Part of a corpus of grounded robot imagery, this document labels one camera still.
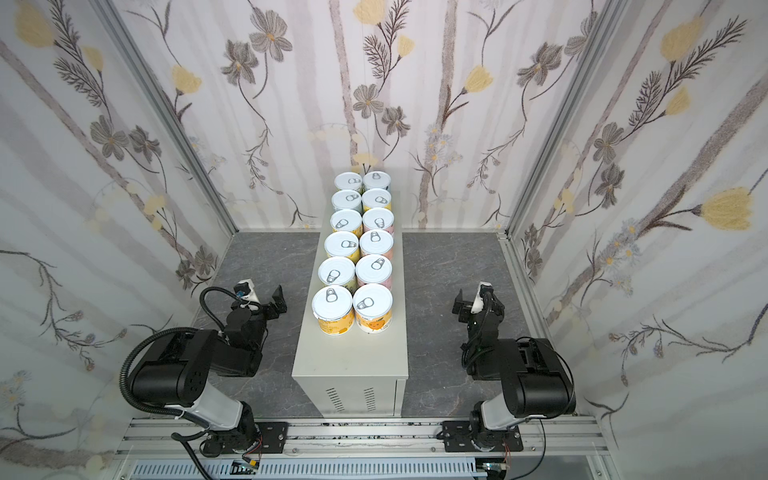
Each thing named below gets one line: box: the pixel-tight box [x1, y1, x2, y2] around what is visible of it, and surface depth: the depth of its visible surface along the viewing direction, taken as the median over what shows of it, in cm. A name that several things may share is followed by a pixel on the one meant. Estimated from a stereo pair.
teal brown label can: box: [363, 170, 391, 190], surface depth 79 cm
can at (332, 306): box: [312, 284, 355, 336], surface depth 55 cm
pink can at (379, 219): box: [362, 208, 395, 235], surface depth 69 cm
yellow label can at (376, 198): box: [362, 188, 392, 212], surface depth 74 cm
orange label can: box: [352, 283, 394, 333], surface depth 55 cm
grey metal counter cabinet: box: [291, 192, 409, 417], surface depth 56 cm
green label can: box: [334, 171, 363, 191], surface depth 78 cm
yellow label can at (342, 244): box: [324, 231, 361, 264], surface depth 64 cm
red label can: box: [359, 229, 394, 260], surface depth 65 cm
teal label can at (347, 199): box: [331, 190, 363, 214], surface depth 74 cm
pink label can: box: [355, 254, 393, 289], surface depth 60 cm
